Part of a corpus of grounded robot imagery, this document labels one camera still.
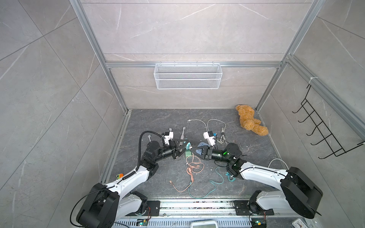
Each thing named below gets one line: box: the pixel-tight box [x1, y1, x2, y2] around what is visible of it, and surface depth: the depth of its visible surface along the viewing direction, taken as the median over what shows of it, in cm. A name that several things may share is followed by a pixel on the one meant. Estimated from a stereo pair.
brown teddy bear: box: [235, 104, 269, 136], surface depth 105 cm
